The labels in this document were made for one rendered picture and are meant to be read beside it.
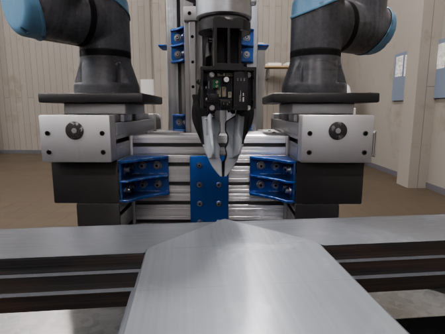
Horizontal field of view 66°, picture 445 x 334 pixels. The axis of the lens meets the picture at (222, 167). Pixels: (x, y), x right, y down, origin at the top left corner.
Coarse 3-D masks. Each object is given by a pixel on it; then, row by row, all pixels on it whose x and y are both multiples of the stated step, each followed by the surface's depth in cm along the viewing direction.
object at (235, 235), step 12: (204, 228) 41; (216, 228) 41; (228, 228) 41; (240, 228) 41; (252, 228) 41; (168, 240) 37; (180, 240) 37; (192, 240) 37; (204, 240) 37; (216, 240) 37; (228, 240) 37; (240, 240) 37; (252, 240) 37; (264, 240) 37; (276, 240) 37; (288, 240) 37; (300, 240) 37; (312, 240) 37
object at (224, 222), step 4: (220, 220) 44; (224, 220) 44; (228, 220) 44; (212, 224) 42; (216, 224) 42; (220, 224) 42; (224, 224) 42; (228, 224) 42; (232, 224) 42; (236, 224) 42; (240, 224) 42; (244, 224) 42
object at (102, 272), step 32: (96, 256) 34; (128, 256) 34; (352, 256) 36; (384, 256) 37; (416, 256) 37; (0, 288) 32; (32, 288) 33; (64, 288) 33; (96, 288) 33; (128, 288) 33; (384, 288) 36; (416, 288) 36
